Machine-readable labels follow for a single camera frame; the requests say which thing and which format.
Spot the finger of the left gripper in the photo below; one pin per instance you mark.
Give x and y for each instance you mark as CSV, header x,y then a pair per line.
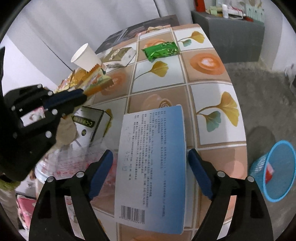
x,y
64,96
60,110

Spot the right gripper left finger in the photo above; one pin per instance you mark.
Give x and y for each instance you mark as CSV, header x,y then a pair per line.
x,y
50,220

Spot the white black tea box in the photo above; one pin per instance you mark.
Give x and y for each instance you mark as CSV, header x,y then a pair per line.
x,y
91,125

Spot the yellow Enaak snack box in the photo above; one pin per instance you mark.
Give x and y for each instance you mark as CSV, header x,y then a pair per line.
x,y
94,81

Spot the clear plastic bag red print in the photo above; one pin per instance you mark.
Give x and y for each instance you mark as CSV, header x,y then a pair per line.
x,y
68,160

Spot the blue white carton box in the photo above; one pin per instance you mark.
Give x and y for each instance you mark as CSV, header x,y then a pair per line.
x,y
150,185

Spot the blue mesh trash basket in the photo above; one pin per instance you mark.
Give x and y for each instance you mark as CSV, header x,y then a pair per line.
x,y
274,172

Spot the yellow Enaak snack packet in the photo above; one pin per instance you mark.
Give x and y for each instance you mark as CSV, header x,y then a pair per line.
x,y
64,85

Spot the gold foil snack packet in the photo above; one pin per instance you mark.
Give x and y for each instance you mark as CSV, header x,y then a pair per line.
x,y
76,77

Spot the brown paper napkin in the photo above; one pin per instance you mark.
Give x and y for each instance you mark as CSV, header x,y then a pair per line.
x,y
66,132

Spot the pink paper box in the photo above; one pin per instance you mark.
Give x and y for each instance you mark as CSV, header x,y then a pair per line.
x,y
25,208

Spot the white paper cup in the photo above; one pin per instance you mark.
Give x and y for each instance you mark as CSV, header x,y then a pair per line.
x,y
85,58

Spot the gold brown tea packet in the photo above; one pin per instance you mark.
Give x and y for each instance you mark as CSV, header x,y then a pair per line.
x,y
119,58

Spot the dark printed book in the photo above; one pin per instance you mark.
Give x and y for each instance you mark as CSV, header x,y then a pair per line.
x,y
135,30

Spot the green snack wrapper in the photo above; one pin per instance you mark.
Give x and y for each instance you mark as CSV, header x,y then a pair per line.
x,y
162,50

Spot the dark grey side cabinet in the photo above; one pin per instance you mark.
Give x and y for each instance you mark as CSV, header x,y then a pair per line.
x,y
233,40

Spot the white small bottle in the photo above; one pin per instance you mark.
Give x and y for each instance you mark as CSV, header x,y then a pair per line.
x,y
225,11

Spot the green desk calendar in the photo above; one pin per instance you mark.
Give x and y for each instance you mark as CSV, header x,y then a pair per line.
x,y
255,12

